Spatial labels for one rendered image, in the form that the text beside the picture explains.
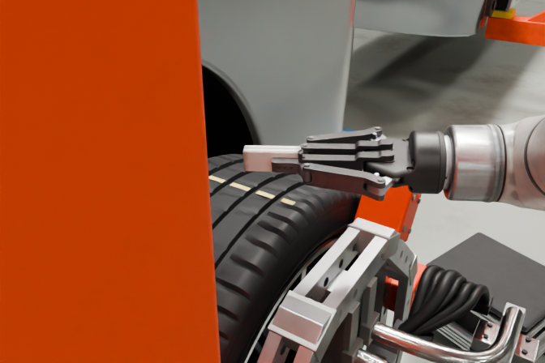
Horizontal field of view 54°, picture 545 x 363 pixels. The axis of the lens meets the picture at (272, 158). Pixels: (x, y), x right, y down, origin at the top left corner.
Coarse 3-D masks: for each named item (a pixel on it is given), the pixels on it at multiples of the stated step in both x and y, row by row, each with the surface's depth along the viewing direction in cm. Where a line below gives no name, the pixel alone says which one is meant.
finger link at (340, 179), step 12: (312, 168) 61; (324, 168) 61; (336, 168) 61; (312, 180) 62; (324, 180) 61; (336, 180) 61; (348, 180) 60; (360, 180) 59; (372, 180) 58; (384, 180) 58; (348, 192) 61; (360, 192) 60
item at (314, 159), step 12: (300, 156) 63; (312, 156) 63; (324, 156) 63; (336, 156) 63; (348, 156) 63; (360, 156) 62; (372, 156) 61; (384, 156) 61; (348, 168) 63; (360, 168) 62
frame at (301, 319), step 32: (352, 224) 78; (352, 256) 77; (384, 256) 75; (416, 256) 94; (320, 288) 69; (352, 288) 66; (384, 288) 98; (288, 320) 62; (320, 320) 61; (384, 320) 105; (288, 352) 65; (320, 352) 61; (384, 352) 104
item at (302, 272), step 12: (336, 240) 82; (312, 252) 76; (324, 252) 90; (300, 264) 73; (312, 264) 106; (300, 276) 79; (288, 288) 71; (276, 300) 69; (276, 312) 115; (264, 324) 67; (264, 336) 73; (252, 348) 66; (252, 360) 82; (288, 360) 94
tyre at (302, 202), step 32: (224, 160) 85; (224, 192) 75; (256, 192) 75; (288, 192) 77; (320, 192) 76; (224, 224) 69; (256, 224) 69; (288, 224) 68; (320, 224) 74; (224, 256) 66; (256, 256) 64; (288, 256) 68; (224, 288) 62; (256, 288) 63; (224, 320) 60; (256, 320) 65; (224, 352) 60
